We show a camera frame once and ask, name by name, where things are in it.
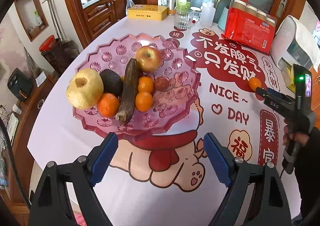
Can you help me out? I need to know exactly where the large orange mandarin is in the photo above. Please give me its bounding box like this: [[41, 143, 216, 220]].
[[138, 76, 154, 94]]

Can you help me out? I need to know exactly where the right hand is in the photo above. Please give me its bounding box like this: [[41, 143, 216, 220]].
[[283, 119, 310, 146]]

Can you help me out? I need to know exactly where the clear glass cup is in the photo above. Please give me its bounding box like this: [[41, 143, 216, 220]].
[[174, 8, 195, 30]]

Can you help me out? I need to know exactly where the red lychee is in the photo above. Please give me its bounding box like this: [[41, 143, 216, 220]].
[[154, 76, 170, 91]]

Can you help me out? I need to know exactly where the red yellow apple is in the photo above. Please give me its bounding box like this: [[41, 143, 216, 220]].
[[135, 45, 163, 73]]

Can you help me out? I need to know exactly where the yellow pear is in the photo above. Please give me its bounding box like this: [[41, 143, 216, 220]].
[[66, 68, 104, 110]]

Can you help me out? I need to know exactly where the white appliance with cloth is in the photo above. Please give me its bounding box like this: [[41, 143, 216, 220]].
[[271, 15, 319, 71]]

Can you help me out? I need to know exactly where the red snack package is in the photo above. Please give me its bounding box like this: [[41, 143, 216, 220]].
[[223, 8, 275, 55]]

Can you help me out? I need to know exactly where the yellow tissue box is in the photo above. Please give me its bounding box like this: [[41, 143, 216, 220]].
[[281, 66, 296, 93]]

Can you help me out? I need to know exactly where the pink plastic fruit bowl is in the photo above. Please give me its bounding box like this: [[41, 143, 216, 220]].
[[66, 34, 200, 141]]

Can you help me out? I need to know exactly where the dark avocado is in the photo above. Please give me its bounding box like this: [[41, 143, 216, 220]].
[[100, 69, 123, 97]]

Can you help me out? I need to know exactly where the white squeeze bottle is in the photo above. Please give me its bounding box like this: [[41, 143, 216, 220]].
[[200, 2, 216, 28]]

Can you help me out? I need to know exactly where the overripe brown banana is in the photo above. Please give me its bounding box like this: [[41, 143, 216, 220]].
[[116, 58, 138, 125]]

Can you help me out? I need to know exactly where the small glass jar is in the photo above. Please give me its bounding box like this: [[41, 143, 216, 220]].
[[191, 6, 202, 22]]

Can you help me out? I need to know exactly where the yellow tin box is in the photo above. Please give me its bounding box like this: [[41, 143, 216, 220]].
[[127, 5, 168, 21]]

